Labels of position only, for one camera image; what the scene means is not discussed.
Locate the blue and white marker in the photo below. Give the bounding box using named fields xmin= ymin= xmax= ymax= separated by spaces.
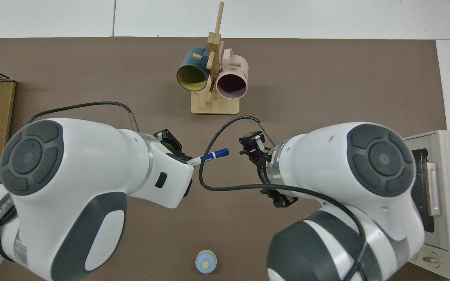
xmin=188 ymin=148 xmax=230 ymax=166

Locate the black arm wrist cable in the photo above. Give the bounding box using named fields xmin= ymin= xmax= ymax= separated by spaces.
xmin=28 ymin=101 xmax=140 ymax=132
xmin=198 ymin=116 xmax=368 ymax=281

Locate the brown table cloth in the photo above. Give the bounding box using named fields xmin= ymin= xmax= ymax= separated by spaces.
xmin=0 ymin=37 xmax=448 ymax=281

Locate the pink mug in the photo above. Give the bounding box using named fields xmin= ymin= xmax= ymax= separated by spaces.
xmin=216 ymin=48 xmax=249 ymax=100

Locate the wooden cup stand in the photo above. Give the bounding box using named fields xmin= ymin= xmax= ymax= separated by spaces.
xmin=191 ymin=1 xmax=240 ymax=115

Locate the small blue round bell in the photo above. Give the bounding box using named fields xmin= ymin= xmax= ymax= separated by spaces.
xmin=195 ymin=250 xmax=218 ymax=274

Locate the teal mug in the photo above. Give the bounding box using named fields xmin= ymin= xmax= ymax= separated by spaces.
xmin=176 ymin=47 xmax=211 ymax=92

